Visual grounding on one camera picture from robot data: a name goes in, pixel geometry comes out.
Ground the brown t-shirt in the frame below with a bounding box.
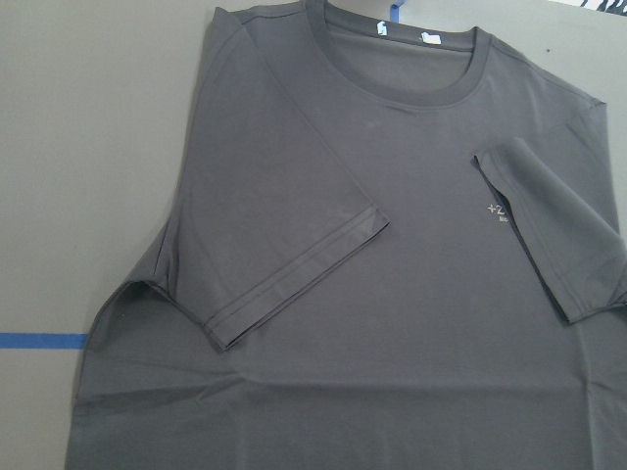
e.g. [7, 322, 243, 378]
[67, 1, 626, 469]

